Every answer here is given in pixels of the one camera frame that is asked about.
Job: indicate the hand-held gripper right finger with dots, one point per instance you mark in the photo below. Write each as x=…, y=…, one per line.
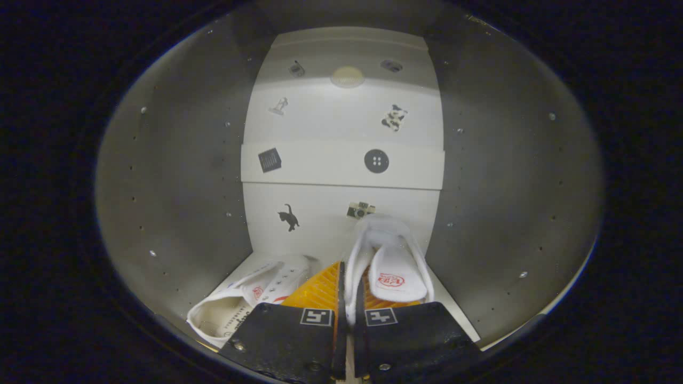
x=360, y=346

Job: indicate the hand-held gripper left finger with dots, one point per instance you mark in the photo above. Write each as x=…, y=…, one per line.
x=339, y=346

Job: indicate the white shoe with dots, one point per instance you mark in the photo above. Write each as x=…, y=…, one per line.
x=229, y=314
x=397, y=266

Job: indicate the grey shoe cabinet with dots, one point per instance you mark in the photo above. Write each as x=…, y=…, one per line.
x=507, y=186

